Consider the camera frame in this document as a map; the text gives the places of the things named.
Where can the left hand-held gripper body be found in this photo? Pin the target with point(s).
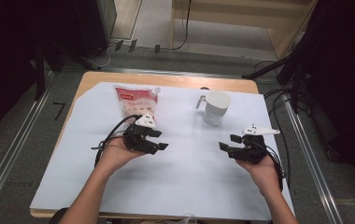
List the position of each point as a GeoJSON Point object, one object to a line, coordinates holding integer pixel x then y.
{"type": "Point", "coordinates": [136, 137]}

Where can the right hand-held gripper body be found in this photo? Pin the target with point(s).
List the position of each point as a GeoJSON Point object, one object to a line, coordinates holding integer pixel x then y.
{"type": "Point", "coordinates": [253, 149]}

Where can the red and white refill pouch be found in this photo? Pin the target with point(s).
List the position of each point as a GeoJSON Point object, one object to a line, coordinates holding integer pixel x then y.
{"type": "Point", "coordinates": [136, 102]}

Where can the person's left hand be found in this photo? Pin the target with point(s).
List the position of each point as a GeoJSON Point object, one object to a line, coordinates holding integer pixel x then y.
{"type": "Point", "coordinates": [116, 155]}

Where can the person's right hand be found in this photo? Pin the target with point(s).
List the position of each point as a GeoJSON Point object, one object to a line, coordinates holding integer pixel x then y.
{"type": "Point", "coordinates": [266, 175]}

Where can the white paper sheet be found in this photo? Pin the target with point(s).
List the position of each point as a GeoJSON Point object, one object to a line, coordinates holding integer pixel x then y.
{"type": "Point", "coordinates": [181, 174]}

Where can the black tripod stand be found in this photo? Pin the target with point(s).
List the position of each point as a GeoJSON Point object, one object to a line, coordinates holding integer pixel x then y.
{"type": "Point", "coordinates": [295, 77]}

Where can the black plug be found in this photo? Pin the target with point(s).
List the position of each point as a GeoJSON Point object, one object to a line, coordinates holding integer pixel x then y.
{"type": "Point", "coordinates": [157, 48]}
{"type": "Point", "coordinates": [118, 45]}
{"type": "Point", "coordinates": [132, 45]}

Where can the black curtain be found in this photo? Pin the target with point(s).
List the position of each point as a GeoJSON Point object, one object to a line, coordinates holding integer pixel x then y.
{"type": "Point", "coordinates": [4, 46]}
{"type": "Point", "coordinates": [347, 77]}

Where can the black cabinet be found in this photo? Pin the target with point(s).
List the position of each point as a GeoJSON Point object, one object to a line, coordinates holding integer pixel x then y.
{"type": "Point", "coordinates": [94, 25]}

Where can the wooden shelf unit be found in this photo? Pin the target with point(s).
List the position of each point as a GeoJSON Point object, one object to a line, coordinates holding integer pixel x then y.
{"type": "Point", "coordinates": [222, 15]}

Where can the metal floor rail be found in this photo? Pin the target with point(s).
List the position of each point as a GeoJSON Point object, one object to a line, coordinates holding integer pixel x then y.
{"type": "Point", "coordinates": [10, 152]}
{"type": "Point", "coordinates": [309, 158]}

